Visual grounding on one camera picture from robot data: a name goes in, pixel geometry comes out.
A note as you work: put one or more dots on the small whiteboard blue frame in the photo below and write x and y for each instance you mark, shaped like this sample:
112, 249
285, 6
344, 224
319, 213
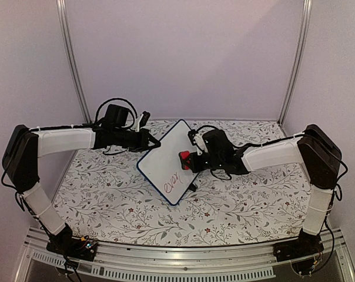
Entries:
162, 168

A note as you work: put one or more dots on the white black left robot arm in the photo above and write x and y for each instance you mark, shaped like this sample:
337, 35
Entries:
27, 147

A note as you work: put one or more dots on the aluminium post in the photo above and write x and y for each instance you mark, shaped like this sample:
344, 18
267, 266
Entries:
70, 55
301, 43

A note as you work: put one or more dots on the red whiteboard eraser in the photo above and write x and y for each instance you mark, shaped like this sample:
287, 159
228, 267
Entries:
184, 158

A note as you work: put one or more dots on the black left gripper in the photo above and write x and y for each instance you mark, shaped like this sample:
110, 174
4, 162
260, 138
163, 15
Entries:
143, 144

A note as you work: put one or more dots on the left rear aluminium post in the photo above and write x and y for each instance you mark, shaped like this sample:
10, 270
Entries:
70, 55

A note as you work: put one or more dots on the wire whiteboard stand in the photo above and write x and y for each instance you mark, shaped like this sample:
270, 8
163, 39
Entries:
192, 187

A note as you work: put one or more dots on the front aluminium rail frame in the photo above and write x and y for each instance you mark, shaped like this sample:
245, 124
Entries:
126, 262

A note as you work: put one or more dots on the right rear aluminium post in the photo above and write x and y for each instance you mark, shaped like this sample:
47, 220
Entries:
301, 43

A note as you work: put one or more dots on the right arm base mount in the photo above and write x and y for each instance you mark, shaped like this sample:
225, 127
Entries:
305, 245

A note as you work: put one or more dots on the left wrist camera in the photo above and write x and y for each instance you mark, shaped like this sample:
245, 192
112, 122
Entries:
141, 121

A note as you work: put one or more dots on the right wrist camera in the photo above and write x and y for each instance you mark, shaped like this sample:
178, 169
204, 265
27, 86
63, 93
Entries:
213, 141

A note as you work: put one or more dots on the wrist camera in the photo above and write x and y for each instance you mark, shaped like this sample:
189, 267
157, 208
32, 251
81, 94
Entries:
141, 121
213, 141

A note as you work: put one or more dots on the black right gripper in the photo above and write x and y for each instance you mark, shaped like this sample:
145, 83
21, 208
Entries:
196, 166

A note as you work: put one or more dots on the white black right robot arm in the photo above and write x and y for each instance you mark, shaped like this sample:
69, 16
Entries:
315, 155

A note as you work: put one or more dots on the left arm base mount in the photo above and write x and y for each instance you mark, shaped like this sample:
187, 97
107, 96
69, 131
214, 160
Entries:
64, 243

